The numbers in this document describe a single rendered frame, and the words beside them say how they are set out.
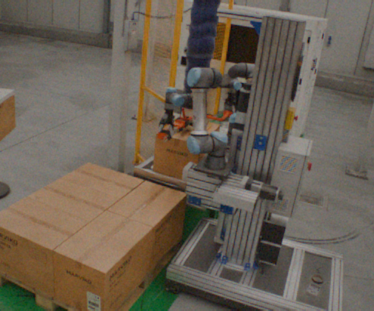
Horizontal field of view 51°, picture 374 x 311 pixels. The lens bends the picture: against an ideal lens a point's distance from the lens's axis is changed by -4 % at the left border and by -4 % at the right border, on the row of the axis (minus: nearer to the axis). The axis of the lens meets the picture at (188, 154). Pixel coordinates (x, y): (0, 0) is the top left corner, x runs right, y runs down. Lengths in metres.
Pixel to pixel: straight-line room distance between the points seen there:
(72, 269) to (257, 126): 1.49
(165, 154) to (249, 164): 0.92
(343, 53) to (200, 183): 9.42
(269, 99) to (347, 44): 9.21
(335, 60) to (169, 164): 8.86
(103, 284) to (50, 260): 0.40
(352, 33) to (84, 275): 10.24
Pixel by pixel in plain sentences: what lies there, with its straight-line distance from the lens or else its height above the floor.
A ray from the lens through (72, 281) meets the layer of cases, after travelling 2.70.
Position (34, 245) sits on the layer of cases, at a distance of 2.77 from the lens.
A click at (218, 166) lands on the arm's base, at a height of 1.07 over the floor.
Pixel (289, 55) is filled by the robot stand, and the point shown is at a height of 1.82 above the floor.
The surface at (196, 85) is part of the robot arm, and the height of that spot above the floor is 1.57.
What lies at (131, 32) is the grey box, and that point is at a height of 1.66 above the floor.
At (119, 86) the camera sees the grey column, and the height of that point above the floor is 1.09.
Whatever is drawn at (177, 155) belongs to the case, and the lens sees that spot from 3.41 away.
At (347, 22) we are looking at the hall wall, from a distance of 11.74.
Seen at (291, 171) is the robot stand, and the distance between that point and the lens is 2.71.
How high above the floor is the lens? 2.14
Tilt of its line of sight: 23 degrees down
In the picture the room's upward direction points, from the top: 7 degrees clockwise
